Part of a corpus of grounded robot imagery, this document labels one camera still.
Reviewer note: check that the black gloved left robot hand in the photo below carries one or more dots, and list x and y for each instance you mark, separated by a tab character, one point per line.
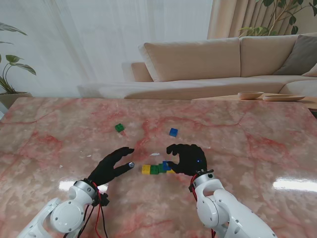
106	168

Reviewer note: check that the beige fabric sofa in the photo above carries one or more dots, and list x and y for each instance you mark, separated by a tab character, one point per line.
193	62

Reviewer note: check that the large-leaf green houseplant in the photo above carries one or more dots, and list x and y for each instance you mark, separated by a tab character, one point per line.
17	65

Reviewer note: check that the white sheer curtain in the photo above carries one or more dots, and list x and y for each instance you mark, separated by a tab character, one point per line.
99	37

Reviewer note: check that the tall leafy branch plant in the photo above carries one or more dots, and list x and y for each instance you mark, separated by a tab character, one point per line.
292	19

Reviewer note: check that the grey sofa cushion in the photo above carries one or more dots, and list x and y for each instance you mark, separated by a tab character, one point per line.
299	57

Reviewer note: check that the beige drape curtain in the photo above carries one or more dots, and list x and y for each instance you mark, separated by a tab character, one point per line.
227	19

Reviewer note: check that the green toy brick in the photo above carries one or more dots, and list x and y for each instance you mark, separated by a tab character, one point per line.
154	169
119	127
160	170

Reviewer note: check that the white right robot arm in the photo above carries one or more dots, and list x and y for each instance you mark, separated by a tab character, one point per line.
223	210

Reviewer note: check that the beige plant pot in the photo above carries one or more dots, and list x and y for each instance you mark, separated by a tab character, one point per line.
12	99

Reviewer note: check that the beige sofa cushion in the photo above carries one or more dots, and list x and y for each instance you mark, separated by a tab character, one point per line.
311	72

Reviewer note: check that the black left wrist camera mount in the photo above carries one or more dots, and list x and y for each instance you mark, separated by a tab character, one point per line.
104	199

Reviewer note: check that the round wooden bowl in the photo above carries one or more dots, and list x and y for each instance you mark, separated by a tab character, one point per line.
250	95

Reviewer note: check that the flat wooden plate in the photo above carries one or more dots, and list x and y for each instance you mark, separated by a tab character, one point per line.
283	98

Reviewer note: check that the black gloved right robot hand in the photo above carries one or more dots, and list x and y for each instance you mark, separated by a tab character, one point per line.
193	158

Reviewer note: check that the blue toy brick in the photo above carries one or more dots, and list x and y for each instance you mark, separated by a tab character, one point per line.
173	132
166	165

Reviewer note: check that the yellow toy brick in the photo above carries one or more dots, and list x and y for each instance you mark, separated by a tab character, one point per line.
171	171
146	169

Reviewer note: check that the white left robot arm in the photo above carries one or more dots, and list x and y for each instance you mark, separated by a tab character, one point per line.
67	213

